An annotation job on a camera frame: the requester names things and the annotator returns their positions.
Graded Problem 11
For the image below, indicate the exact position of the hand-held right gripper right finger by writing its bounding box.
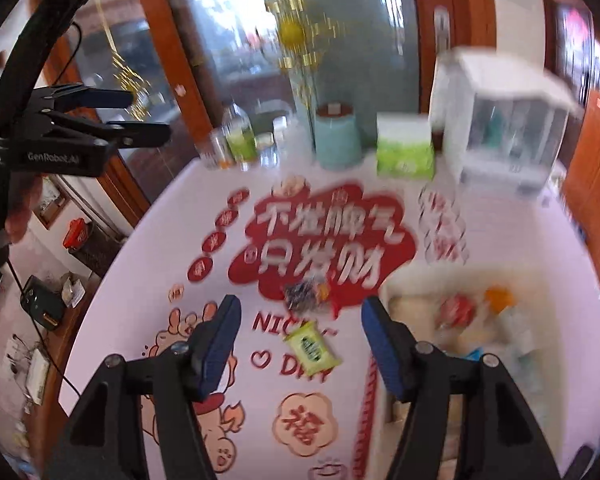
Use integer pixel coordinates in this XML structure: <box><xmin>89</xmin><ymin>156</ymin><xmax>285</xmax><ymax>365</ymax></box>
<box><xmin>360</xmin><ymin>295</ymin><xmax>554</xmax><ymax>480</ymax></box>

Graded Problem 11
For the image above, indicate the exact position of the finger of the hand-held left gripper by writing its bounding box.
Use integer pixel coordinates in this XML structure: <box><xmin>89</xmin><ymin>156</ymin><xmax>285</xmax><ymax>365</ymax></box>
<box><xmin>32</xmin><ymin>85</ymin><xmax>135</xmax><ymax>112</ymax></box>
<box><xmin>44</xmin><ymin>110</ymin><xmax>173</xmax><ymax>150</ymax></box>

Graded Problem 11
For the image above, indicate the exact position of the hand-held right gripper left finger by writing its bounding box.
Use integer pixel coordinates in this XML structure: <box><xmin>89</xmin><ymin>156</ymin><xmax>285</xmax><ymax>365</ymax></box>
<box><xmin>45</xmin><ymin>294</ymin><xmax>243</xmax><ymax>480</ymax></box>

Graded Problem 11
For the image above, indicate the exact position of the yellow green snack packet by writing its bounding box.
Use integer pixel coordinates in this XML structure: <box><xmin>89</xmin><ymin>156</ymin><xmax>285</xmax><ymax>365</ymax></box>
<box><xmin>283</xmin><ymin>324</ymin><xmax>342</xmax><ymax>372</ymax></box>

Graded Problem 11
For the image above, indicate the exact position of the dark snack packet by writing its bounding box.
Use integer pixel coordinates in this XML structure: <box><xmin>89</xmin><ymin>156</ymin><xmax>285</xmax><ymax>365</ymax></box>
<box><xmin>284</xmin><ymin>274</ymin><xmax>333</xmax><ymax>313</ymax></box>

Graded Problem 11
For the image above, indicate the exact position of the person's left hand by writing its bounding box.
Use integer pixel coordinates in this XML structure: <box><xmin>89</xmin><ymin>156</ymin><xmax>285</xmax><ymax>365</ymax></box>
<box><xmin>5</xmin><ymin>175</ymin><xmax>45</xmax><ymax>247</ymax></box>

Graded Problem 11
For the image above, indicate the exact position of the red snack packet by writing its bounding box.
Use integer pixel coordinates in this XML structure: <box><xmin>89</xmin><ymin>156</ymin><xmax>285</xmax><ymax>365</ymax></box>
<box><xmin>439</xmin><ymin>294</ymin><xmax>477</xmax><ymax>327</ymax></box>

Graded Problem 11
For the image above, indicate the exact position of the drinking glass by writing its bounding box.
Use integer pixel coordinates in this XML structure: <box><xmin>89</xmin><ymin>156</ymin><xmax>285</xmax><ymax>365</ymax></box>
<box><xmin>207</xmin><ymin>129</ymin><xmax>237</xmax><ymax>170</ymax></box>

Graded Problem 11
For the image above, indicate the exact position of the glass bottle with green label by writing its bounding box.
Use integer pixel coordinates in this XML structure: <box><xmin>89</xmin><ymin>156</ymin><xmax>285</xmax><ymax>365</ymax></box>
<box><xmin>224</xmin><ymin>101</ymin><xmax>259</xmax><ymax>164</ymax></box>

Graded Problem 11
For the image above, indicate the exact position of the orange snack packet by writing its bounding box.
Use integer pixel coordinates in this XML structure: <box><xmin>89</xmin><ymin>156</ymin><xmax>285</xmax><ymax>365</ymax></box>
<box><xmin>484</xmin><ymin>286</ymin><xmax>517</xmax><ymax>312</ymax></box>

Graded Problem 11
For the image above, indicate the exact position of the small glass jar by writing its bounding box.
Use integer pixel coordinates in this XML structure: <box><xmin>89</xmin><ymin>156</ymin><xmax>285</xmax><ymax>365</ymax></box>
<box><xmin>256</xmin><ymin>134</ymin><xmax>282</xmax><ymax>169</ymax></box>

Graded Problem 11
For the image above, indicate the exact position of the wooden sliding glass door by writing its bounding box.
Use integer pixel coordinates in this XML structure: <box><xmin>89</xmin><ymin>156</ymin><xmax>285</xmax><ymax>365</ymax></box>
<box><xmin>45</xmin><ymin>0</ymin><xmax>497</xmax><ymax>243</ymax></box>

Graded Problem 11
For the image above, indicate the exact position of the clear bag with red print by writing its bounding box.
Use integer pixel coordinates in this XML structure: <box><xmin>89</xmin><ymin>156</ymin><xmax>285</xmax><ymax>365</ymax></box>
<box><xmin>419</xmin><ymin>184</ymin><xmax>470</xmax><ymax>267</ymax></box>

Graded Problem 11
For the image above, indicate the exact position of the black electronic device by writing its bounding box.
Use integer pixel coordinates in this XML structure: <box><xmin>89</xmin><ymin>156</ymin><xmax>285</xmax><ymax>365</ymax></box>
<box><xmin>19</xmin><ymin>274</ymin><xmax>67</xmax><ymax>332</ymax></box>

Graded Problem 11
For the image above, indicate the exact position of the white electronic device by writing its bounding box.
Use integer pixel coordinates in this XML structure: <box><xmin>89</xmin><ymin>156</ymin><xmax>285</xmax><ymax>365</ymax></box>
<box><xmin>26</xmin><ymin>346</ymin><xmax>52</xmax><ymax>405</ymax></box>

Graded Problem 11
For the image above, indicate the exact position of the teal canister with brown lid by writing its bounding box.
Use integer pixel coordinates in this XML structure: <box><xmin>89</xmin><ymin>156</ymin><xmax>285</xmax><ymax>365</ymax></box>
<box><xmin>313</xmin><ymin>102</ymin><xmax>364</xmax><ymax>170</ymax></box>

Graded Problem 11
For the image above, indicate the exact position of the green tissue box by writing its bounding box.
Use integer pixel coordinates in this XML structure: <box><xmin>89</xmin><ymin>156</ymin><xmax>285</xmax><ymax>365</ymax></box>
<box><xmin>376</xmin><ymin>112</ymin><xmax>437</xmax><ymax>179</ymax></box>

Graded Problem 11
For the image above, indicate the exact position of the white bottle sterilizer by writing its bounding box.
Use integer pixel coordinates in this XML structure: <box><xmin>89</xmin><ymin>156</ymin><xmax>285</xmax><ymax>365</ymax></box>
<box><xmin>429</xmin><ymin>46</ymin><xmax>583</xmax><ymax>202</ymax></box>

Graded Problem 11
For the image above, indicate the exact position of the wooden picture frame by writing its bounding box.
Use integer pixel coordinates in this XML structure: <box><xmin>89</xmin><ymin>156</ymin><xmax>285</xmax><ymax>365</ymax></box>
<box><xmin>31</xmin><ymin>176</ymin><xmax>72</xmax><ymax>232</ymax></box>

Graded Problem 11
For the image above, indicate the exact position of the wooden wall cabinet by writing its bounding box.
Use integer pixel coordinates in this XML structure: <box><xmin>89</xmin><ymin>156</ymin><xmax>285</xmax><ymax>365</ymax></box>
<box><xmin>559</xmin><ymin>87</ymin><xmax>600</xmax><ymax>243</ymax></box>

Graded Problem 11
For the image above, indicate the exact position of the metal door handle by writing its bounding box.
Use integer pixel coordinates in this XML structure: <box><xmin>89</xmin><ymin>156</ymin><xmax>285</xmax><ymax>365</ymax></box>
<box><xmin>432</xmin><ymin>7</ymin><xmax>452</xmax><ymax>42</ymax></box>

